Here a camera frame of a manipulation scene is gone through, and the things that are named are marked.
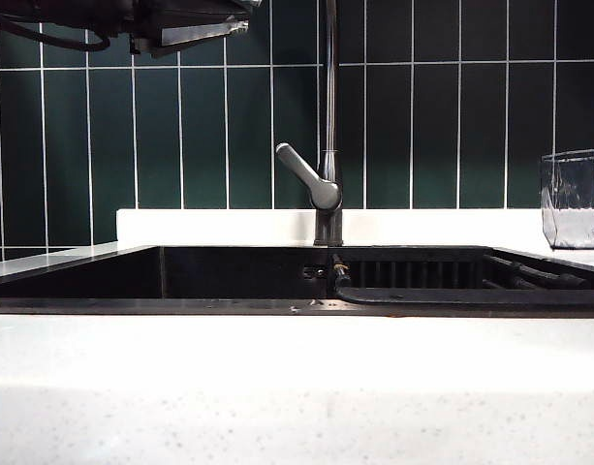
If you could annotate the black kitchen sink basin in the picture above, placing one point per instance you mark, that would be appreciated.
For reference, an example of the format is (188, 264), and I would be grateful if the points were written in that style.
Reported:
(228, 276)

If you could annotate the black sink drain rack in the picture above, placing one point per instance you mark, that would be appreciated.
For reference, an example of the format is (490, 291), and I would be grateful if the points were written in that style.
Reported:
(447, 295)

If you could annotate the chrome kitchen faucet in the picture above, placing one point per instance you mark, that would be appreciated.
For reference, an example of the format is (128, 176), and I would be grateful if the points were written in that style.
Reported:
(331, 97)

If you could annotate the clear faceted glass mug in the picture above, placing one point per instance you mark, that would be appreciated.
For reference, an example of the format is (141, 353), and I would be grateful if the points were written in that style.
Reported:
(572, 223)

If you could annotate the metal sink overflow fitting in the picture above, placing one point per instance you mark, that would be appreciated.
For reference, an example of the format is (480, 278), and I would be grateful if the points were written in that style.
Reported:
(320, 272)

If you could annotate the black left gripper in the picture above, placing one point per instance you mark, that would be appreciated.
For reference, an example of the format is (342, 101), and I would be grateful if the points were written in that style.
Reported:
(151, 17)

